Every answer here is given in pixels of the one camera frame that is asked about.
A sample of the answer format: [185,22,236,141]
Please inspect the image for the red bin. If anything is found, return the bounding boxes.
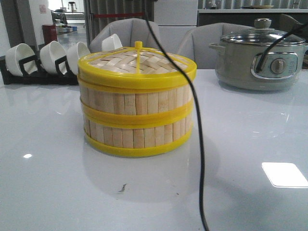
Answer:
[42,24,57,45]

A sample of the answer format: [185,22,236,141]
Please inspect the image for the black cable over pot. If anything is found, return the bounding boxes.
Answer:
[255,23,308,72]

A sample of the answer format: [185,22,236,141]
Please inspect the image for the black bowl rack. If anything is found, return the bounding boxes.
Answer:
[0,55,78,85]

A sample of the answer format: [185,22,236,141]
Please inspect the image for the grey electric cooking pot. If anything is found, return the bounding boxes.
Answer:
[209,42,308,91]

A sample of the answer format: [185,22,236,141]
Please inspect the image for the woven bamboo steamer lid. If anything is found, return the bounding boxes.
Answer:
[77,41,197,92]

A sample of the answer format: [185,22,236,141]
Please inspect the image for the bamboo steamer tray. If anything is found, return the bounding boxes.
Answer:
[84,115,193,157]
[79,81,193,130]

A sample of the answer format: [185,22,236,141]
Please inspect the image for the right grey upholstered chair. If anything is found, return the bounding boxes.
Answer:
[177,23,250,69]

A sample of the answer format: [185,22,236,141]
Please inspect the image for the long black hanging cable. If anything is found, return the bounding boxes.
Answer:
[143,0,209,231]

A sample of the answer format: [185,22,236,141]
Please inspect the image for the white cabinet boxes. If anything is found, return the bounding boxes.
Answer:
[154,0,198,53]

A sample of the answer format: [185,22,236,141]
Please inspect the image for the glass pot lid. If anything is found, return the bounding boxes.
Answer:
[220,18,306,46]

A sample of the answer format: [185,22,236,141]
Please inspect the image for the white ceramic bowl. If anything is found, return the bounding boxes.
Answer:
[101,34,123,51]
[40,41,66,75]
[67,42,90,75]
[5,43,35,77]

